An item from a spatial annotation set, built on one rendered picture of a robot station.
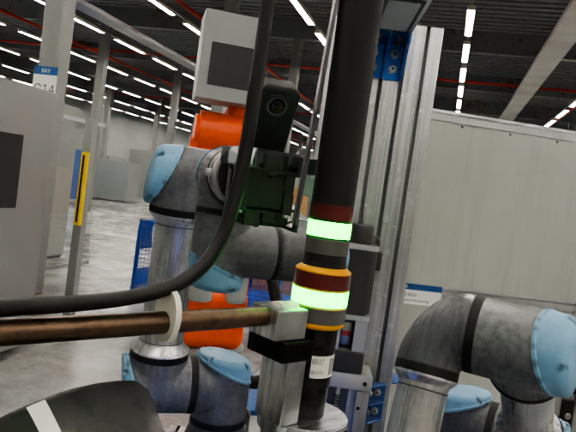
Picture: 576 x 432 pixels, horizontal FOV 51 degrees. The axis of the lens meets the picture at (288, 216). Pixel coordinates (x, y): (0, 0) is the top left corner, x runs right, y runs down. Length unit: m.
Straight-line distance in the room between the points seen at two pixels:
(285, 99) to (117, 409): 0.34
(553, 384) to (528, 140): 1.75
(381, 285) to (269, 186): 0.82
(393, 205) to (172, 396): 0.62
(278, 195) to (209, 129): 3.86
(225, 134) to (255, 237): 3.69
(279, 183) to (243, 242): 0.19
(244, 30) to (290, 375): 4.13
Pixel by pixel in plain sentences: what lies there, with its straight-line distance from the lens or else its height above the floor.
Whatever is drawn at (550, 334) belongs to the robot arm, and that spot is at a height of 1.48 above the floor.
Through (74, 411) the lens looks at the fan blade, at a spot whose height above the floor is 1.44.
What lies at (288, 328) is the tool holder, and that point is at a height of 1.54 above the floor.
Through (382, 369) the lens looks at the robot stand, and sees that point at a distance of 1.45.
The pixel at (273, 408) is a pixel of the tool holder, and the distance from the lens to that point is 0.47.
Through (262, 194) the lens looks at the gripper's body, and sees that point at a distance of 0.62.
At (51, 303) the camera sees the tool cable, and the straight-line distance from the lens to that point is 0.35.
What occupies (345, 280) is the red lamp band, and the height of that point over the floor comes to 1.57.
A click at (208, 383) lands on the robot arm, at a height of 1.22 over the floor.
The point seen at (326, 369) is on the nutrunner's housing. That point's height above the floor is 1.50.
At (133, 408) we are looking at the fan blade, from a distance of 0.57.
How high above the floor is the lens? 1.64
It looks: 3 degrees down
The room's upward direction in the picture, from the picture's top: 8 degrees clockwise
